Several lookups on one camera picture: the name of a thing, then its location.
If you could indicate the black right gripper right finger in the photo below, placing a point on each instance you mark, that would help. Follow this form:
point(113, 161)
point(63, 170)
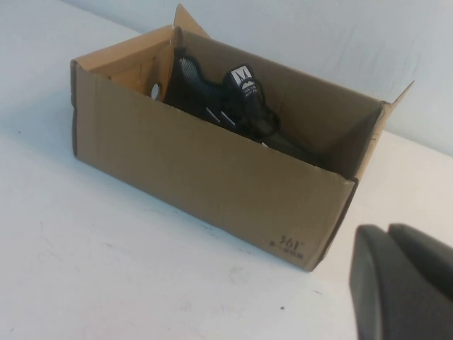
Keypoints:
point(431, 276)

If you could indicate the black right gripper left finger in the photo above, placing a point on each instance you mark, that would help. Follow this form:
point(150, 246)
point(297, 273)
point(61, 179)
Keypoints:
point(375, 290)

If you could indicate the black mesh sneaker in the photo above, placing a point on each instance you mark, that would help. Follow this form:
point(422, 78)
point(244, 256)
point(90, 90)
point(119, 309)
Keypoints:
point(191, 92)

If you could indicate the brown cardboard shoe box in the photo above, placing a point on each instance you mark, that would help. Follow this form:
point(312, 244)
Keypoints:
point(212, 184)

